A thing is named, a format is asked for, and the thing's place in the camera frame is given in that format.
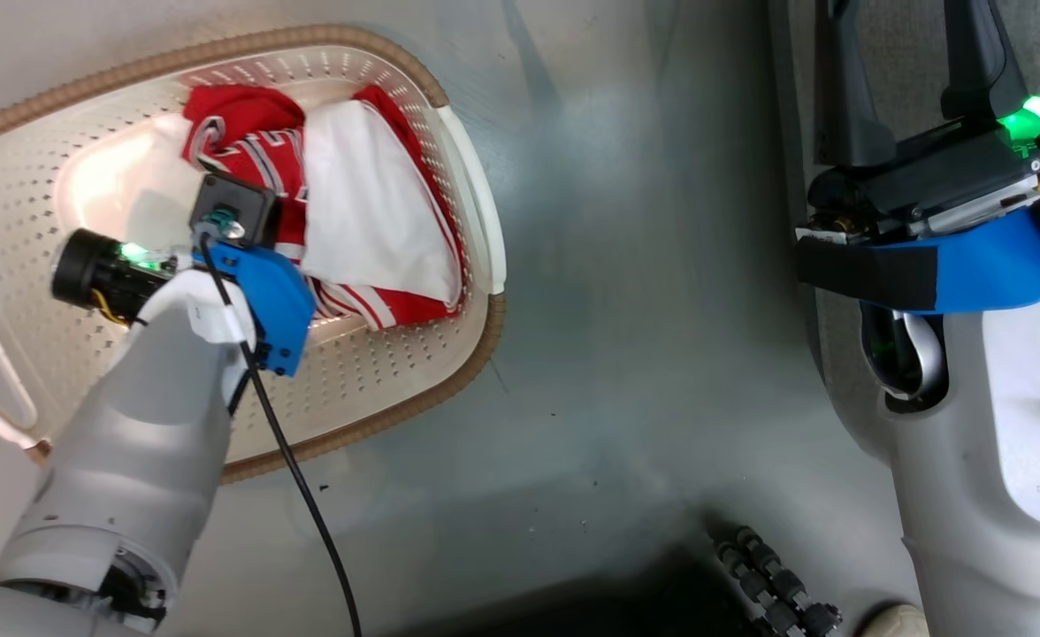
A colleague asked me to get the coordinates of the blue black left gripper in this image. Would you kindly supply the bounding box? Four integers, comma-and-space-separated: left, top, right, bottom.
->
50, 227, 317, 379

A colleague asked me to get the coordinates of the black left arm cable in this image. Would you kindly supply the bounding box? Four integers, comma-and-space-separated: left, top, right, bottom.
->
196, 232, 364, 637

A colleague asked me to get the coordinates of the black segmented cable chain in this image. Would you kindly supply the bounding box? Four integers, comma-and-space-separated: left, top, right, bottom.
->
713, 526, 845, 637

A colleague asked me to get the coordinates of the red and white jersey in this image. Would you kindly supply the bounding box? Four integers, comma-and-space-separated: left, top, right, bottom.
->
181, 83, 468, 332

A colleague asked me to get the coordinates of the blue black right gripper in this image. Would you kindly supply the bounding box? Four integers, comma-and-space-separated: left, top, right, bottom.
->
794, 0, 1040, 317

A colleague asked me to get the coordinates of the cream perforated laundry basket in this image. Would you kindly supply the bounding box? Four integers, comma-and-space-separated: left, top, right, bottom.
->
0, 24, 509, 486

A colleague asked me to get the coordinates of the grey fabric sofa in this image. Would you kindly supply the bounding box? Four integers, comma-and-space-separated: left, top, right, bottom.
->
766, 0, 1040, 461

